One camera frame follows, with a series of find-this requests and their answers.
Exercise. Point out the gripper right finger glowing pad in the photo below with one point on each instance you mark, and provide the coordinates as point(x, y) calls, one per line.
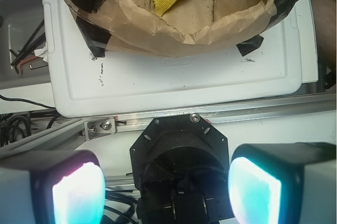
point(283, 182)

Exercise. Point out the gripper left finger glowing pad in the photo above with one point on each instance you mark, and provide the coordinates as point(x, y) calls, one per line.
point(60, 186)

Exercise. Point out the white plastic lid tray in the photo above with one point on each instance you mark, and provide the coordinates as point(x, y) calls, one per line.
point(123, 82)

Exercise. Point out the allen keys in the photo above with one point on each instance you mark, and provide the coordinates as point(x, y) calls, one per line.
point(31, 44)

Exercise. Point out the brown paper bag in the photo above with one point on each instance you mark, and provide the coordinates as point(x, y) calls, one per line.
point(188, 27)

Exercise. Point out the aluminium extrusion rail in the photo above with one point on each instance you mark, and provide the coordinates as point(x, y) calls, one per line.
point(70, 134)

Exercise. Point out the metal corner bracket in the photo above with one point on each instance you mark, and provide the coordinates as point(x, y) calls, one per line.
point(99, 127)

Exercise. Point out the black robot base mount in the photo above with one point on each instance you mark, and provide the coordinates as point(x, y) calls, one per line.
point(180, 166)

